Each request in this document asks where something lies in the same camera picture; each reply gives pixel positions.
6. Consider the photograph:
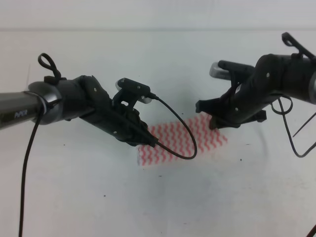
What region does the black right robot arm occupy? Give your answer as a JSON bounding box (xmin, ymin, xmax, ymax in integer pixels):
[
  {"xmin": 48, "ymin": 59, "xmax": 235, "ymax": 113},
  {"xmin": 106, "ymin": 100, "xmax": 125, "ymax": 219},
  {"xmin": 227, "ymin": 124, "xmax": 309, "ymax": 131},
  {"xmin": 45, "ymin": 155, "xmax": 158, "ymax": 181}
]
[{"xmin": 196, "ymin": 32, "xmax": 316, "ymax": 129}]

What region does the black right camera cable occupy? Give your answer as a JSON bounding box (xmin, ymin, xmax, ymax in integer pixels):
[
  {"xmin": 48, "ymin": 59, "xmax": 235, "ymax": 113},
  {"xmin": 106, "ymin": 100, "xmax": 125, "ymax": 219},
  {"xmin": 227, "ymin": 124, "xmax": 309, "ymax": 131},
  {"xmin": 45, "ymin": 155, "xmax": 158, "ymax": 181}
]
[{"xmin": 270, "ymin": 95, "xmax": 316, "ymax": 237}]

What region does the black left camera cable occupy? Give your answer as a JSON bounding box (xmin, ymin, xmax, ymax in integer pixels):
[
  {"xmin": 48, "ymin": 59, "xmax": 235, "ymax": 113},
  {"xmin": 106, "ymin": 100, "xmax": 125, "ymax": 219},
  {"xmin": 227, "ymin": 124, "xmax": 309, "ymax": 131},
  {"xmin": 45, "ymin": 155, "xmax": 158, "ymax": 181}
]
[{"xmin": 18, "ymin": 95, "xmax": 198, "ymax": 237}]

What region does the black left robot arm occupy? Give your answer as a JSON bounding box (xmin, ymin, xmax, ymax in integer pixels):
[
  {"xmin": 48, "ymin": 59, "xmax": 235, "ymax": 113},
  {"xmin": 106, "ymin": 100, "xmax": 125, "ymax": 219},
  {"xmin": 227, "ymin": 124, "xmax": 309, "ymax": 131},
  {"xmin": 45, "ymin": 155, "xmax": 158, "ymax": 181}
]
[{"xmin": 0, "ymin": 53, "xmax": 158, "ymax": 147}]

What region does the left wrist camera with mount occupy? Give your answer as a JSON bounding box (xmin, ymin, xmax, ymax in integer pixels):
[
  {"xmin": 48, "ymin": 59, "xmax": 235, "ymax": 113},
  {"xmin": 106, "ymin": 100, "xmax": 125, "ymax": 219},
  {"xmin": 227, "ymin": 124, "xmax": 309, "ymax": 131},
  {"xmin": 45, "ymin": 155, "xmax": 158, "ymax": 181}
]
[{"xmin": 112, "ymin": 78, "xmax": 157, "ymax": 109}]

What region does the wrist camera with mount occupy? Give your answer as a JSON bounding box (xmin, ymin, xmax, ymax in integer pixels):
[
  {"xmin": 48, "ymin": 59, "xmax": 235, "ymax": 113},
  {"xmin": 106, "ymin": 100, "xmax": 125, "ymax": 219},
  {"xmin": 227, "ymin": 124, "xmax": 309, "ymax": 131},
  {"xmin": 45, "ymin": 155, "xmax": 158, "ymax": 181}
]
[
  {"xmin": 112, "ymin": 78, "xmax": 157, "ymax": 109},
  {"xmin": 209, "ymin": 60, "xmax": 255, "ymax": 86}
]

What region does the pink white striped towel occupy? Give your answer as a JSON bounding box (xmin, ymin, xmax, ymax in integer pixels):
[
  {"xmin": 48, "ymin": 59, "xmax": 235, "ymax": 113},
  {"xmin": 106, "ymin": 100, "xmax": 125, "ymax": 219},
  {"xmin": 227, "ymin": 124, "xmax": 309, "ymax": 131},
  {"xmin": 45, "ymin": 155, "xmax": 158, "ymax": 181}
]
[{"xmin": 137, "ymin": 113, "xmax": 228, "ymax": 166}]

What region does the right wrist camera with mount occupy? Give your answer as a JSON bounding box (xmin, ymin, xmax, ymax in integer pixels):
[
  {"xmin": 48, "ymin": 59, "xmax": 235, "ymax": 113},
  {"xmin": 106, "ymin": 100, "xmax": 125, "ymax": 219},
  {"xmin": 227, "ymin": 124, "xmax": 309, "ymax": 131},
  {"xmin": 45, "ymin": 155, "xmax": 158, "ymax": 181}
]
[{"xmin": 209, "ymin": 60, "xmax": 255, "ymax": 86}]

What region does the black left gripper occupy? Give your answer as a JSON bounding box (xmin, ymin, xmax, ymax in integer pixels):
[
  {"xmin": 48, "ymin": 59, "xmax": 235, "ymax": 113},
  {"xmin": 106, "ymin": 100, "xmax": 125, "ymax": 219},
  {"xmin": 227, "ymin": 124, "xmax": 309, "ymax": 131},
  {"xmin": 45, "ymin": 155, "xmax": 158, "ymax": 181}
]
[{"xmin": 81, "ymin": 76, "xmax": 158, "ymax": 148}]

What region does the black camera cable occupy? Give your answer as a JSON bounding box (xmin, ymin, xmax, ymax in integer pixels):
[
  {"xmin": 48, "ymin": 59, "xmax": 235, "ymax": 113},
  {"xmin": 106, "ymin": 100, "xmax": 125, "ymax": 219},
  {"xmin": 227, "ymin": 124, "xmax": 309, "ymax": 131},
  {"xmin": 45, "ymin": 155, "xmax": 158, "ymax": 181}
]
[
  {"xmin": 270, "ymin": 95, "xmax": 316, "ymax": 237},
  {"xmin": 18, "ymin": 95, "xmax": 198, "ymax": 237}
]

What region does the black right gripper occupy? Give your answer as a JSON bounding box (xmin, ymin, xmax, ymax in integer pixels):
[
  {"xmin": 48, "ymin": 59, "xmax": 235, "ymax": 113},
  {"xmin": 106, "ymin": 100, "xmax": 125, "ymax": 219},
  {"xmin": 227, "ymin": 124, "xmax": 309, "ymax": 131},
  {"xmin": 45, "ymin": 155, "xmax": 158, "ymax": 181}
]
[{"xmin": 196, "ymin": 74, "xmax": 276, "ymax": 130}]

